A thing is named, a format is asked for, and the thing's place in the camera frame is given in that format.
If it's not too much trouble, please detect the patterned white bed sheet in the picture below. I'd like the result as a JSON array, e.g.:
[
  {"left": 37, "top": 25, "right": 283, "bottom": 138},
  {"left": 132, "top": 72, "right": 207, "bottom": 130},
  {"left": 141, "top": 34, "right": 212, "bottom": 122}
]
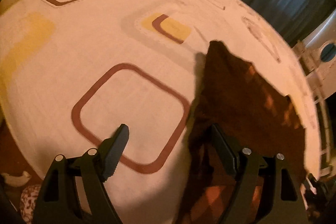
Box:
[{"left": 1, "top": 0, "right": 320, "bottom": 223}]

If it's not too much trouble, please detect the patterned fabric on floor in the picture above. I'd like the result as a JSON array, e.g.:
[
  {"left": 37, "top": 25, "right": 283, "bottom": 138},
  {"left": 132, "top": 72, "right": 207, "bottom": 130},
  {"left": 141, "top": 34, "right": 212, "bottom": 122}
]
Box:
[{"left": 19, "top": 184, "right": 41, "bottom": 224}]

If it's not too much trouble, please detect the white slipper on floor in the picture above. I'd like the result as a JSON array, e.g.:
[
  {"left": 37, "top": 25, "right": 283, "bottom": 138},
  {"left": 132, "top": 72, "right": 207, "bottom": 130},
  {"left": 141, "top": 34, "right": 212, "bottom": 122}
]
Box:
[{"left": 1, "top": 170, "right": 31, "bottom": 188}]

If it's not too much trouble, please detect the brown plaid knit garment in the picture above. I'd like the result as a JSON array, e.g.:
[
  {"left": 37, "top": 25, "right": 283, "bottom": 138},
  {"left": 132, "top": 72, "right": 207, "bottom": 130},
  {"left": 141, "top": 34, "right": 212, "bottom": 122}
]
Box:
[{"left": 177, "top": 41, "right": 306, "bottom": 223}]

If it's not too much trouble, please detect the white dressing table with mirror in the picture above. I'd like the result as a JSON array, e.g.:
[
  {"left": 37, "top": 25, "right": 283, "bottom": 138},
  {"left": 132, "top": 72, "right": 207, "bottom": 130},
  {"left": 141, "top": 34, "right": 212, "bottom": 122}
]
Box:
[{"left": 293, "top": 12, "right": 335, "bottom": 178}]

